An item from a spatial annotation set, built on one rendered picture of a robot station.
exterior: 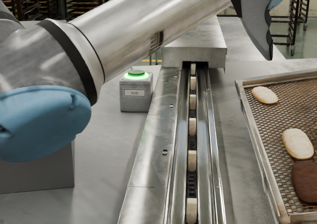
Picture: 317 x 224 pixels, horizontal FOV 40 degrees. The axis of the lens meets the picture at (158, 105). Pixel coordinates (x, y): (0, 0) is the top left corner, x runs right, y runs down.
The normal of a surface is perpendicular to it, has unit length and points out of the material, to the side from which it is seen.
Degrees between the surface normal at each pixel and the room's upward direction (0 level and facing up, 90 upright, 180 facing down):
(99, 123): 0
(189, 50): 90
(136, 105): 90
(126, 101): 90
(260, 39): 110
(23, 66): 44
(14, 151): 126
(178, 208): 0
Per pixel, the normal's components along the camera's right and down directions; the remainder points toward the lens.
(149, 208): 0.00, -0.94
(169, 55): -0.07, 0.34
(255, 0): -0.35, 0.62
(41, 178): 0.18, 0.33
